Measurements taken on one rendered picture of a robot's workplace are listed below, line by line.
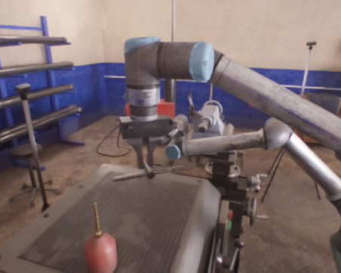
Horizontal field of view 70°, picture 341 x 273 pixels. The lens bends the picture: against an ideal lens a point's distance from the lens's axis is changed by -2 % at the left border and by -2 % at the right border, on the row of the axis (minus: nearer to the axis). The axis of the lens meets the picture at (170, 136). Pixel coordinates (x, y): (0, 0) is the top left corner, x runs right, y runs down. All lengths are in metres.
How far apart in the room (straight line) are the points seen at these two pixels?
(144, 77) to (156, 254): 0.42
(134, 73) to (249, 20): 5.02
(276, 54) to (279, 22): 0.60
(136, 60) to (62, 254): 0.48
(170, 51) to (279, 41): 5.05
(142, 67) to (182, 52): 0.10
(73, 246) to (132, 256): 0.15
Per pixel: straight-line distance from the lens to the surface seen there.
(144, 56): 0.61
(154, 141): 0.70
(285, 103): 0.73
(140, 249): 0.63
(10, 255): 0.71
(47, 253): 0.68
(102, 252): 0.55
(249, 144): 1.33
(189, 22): 5.70
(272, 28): 5.58
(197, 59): 0.58
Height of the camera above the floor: 1.79
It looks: 21 degrees down
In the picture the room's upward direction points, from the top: 1 degrees clockwise
